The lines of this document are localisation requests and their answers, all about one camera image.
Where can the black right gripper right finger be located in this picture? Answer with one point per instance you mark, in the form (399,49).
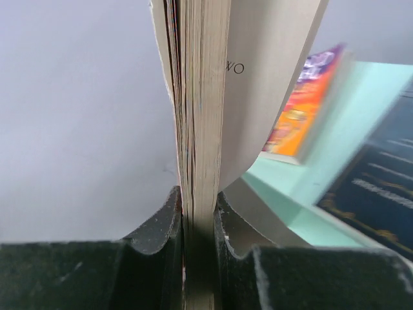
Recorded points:
(256,274)

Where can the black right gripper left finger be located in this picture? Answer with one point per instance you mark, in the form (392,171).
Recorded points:
(143,270)

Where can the dark blue paperback book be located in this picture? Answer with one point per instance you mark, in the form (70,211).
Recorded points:
(373,193)

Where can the Roald Dahl Charlie book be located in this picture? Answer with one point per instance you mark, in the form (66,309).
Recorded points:
(303,117)

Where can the dark brown Edward Tulane book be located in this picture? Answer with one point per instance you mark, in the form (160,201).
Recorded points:
(229,68)

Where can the mint green wooden cube shelf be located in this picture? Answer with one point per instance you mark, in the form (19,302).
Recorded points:
(292,191)

